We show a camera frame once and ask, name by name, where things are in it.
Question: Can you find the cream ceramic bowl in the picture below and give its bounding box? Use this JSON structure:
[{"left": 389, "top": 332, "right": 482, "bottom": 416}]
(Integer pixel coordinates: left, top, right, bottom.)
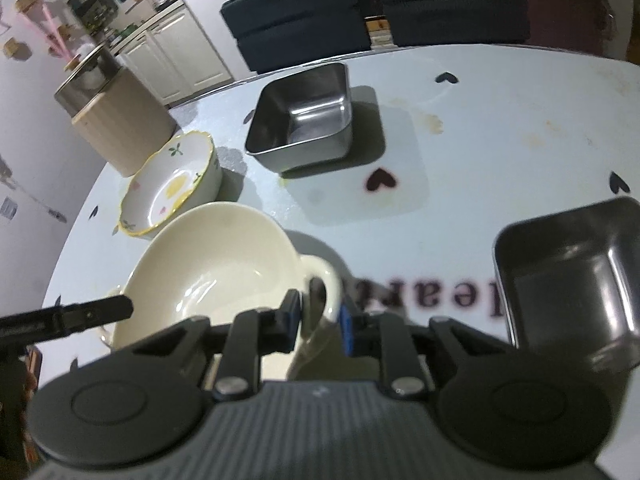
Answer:
[{"left": 100, "top": 203, "right": 343, "bottom": 379}]

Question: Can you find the square steel container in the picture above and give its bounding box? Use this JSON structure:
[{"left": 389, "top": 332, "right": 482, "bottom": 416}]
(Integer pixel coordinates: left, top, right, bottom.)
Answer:
[
  {"left": 245, "top": 63, "right": 352, "bottom": 174},
  {"left": 494, "top": 197, "right": 639, "bottom": 373}
]

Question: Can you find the floral yellow-rimmed bowl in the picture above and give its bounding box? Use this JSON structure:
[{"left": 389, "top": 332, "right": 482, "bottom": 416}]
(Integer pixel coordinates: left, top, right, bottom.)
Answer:
[{"left": 118, "top": 130, "right": 224, "bottom": 240}]

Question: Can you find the beige ribbed canister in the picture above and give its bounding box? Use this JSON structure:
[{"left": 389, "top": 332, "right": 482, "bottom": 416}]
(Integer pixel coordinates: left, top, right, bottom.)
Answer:
[{"left": 54, "top": 44, "right": 177, "bottom": 177}]

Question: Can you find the white kitchen cabinet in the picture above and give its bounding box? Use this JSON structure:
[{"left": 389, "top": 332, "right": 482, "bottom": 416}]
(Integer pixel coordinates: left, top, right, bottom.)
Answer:
[{"left": 112, "top": 1, "right": 233, "bottom": 106}]

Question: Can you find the dark blue sofa left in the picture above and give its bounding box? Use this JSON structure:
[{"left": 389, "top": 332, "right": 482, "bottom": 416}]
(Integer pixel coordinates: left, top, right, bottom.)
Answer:
[{"left": 220, "top": 0, "right": 371, "bottom": 74}]

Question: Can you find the dark blue sofa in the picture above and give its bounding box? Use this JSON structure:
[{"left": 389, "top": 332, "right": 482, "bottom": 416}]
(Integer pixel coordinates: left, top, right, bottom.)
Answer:
[
  {"left": 381, "top": 0, "right": 529, "bottom": 47},
  {"left": 220, "top": 0, "right": 371, "bottom": 74}
]

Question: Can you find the dark blue sofa right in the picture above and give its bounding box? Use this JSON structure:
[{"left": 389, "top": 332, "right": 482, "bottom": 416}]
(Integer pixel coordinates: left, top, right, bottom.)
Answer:
[{"left": 381, "top": 0, "right": 529, "bottom": 47}]

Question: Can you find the maroon armchair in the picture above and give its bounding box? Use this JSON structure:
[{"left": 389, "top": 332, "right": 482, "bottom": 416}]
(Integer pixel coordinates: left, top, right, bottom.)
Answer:
[{"left": 526, "top": 0, "right": 617, "bottom": 56}]

